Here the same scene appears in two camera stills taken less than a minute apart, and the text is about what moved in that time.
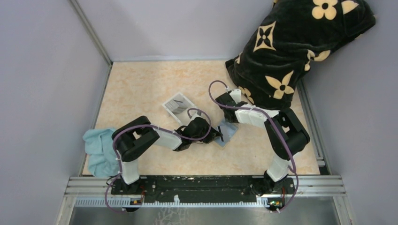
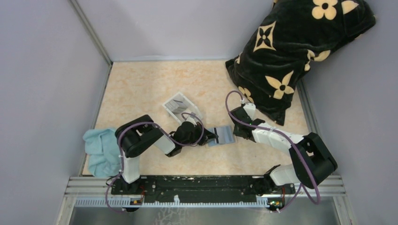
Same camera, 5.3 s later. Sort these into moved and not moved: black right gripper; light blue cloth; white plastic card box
Moved: black right gripper
Not moved: light blue cloth; white plastic card box
